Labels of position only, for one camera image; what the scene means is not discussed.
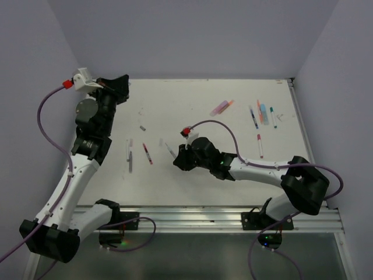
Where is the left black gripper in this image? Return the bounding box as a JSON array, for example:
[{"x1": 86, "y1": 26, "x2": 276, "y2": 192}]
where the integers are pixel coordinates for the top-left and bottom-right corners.
[{"x1": 87, "y1": 74, "x2": 129, "y2": 135}]

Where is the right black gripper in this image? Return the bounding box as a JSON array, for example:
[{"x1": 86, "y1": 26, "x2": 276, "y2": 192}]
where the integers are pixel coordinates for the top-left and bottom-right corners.
[{"x1": 174, "y1": 140, "x2": 212, "y2": 170}]

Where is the red pen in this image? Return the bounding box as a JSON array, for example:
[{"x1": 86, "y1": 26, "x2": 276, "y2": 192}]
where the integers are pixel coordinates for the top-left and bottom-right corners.
[{"x1": 142, "y1": 143, "x2": 153, "y2": 165}]

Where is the purple highlighter pen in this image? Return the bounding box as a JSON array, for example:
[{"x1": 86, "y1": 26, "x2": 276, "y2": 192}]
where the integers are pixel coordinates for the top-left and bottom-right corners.
[{"x1": 128, "y1": 150, "x2": 133, "y2": 174}]

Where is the grey marker pen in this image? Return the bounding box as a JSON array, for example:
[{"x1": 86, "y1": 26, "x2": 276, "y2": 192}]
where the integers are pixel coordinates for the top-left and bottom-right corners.
[{"x1": 125, "y1": 139, "x2": 130, "y2": 162}]

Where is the blue pen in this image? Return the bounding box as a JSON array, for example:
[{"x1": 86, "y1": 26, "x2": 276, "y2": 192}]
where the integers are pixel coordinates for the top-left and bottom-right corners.
[{"x1": 164, "y1": 143, "x2": 177, "y2": 159}]

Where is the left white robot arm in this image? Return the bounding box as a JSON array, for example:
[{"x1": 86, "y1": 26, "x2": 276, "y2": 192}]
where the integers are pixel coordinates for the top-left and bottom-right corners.
[{"x1": 19, "y1": 75, "x2": 129, "y2": 263}]

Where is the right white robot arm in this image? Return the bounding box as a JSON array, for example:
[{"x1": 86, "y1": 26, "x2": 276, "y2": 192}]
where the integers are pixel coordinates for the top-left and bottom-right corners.
[{"x1": 173, "y1": 137, "x2": 329, "y2": 229}]

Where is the orange pen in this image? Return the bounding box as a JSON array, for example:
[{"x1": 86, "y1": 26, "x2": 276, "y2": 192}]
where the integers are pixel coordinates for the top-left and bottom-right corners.
[{"x1": 256, "y1": 99, "x2": 263, "y2": 124}]

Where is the pink highlighter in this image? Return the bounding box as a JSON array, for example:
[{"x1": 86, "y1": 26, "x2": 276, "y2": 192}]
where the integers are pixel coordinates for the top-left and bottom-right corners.
[{"x1": 210, "y1": 100, "x2": 229, "y2": 117}]

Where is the pink capped marker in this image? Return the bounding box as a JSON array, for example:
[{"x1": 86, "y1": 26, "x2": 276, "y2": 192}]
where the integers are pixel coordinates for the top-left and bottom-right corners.
[{"x1": 257, "y1": 134, "x2": 264, "y2": 159}]

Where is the light blue highlighter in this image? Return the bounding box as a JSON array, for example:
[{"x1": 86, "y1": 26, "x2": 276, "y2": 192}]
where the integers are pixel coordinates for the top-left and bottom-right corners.
[{"x1": 260, "y1": 104, "x2": 269, "y2": 125}]

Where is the green capped marker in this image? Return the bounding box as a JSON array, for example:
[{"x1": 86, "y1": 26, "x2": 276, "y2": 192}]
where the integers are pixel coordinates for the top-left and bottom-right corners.
[{"x1": 270, "y1": 107, "x2": 277, "y2": 129}]

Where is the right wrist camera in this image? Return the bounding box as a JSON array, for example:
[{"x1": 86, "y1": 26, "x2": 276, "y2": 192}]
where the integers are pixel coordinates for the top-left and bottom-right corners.
[{"x1": 185, "y1": 130, "x2": 199, "y2": 149}]

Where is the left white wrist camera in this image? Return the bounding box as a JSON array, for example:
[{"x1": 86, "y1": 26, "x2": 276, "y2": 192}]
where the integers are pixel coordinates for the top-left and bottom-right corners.
[{"x1": 72, "y1": 68, "x2": 103, "y2": 94}]

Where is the aluminium rail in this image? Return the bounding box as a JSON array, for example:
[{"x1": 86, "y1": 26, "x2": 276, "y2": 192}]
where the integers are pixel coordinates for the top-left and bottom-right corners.
[{"x1": 120, "y1": 206, "x2": 344, "y2": 233}]

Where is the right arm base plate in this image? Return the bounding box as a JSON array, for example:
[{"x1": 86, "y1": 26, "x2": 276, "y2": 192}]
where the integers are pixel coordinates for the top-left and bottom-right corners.
[{"x1": 241, "y1": 212, "x2": 294, "y2": 230}]

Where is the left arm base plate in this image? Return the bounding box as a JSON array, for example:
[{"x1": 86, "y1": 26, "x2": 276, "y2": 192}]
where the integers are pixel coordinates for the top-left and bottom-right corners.
[{"x1": 99, "y1": 212, "x2": 140, "y2": 231}]

